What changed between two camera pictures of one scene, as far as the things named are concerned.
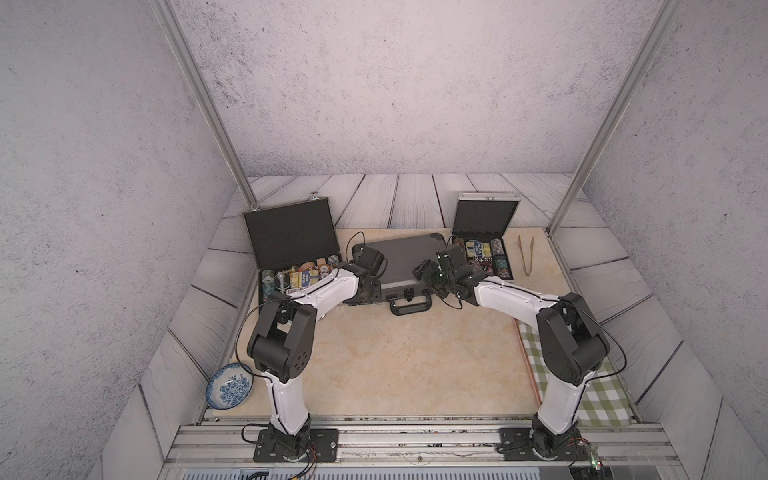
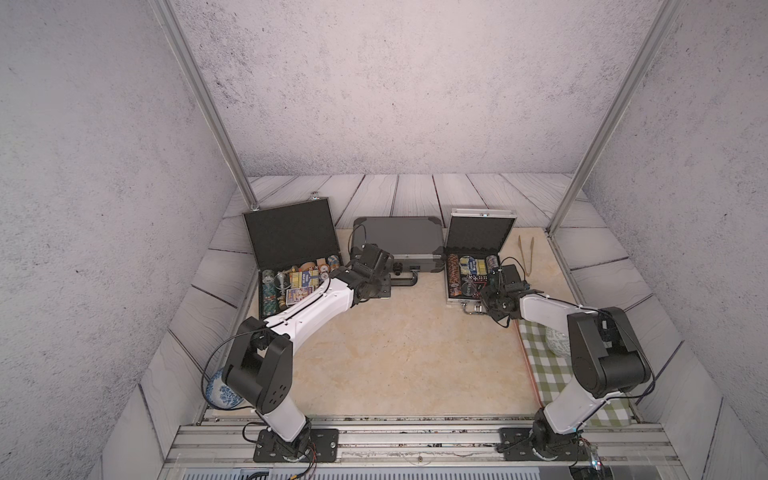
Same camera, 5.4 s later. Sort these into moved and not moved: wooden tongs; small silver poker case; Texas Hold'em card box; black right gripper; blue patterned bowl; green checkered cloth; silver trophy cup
Moved: black right gripper; small silver poker case
Not moved: Texas Hold'em card box; green checkered cloth; silver trophy cup; wooden tongs; blue patterned bowl
